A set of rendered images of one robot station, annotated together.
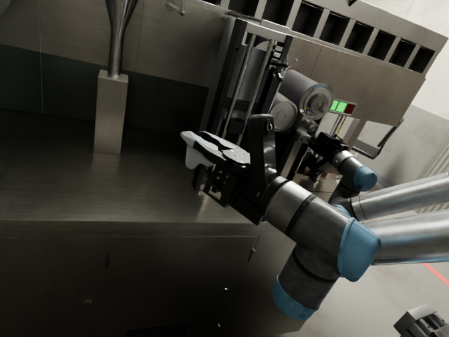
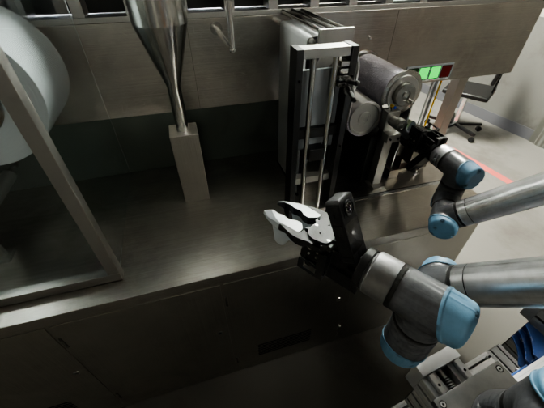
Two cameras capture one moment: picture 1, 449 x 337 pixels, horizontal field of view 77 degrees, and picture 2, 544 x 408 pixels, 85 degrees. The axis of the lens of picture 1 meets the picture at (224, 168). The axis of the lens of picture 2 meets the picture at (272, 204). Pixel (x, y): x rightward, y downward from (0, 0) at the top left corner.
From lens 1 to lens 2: 0.19 m
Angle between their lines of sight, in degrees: 15
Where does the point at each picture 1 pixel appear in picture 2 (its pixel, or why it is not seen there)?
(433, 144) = not seen: outside the picture
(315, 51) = (391, 19)
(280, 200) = (371, 280)
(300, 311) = (409, 364)
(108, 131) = (193, 182)
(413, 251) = (520, 301)
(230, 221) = not seen: hidden behind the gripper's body
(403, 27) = not seen: outside the picture
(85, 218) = (199, 278)
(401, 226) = (505, 276)
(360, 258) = (458, 334)
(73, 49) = (137, 107)
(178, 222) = (280, 261)
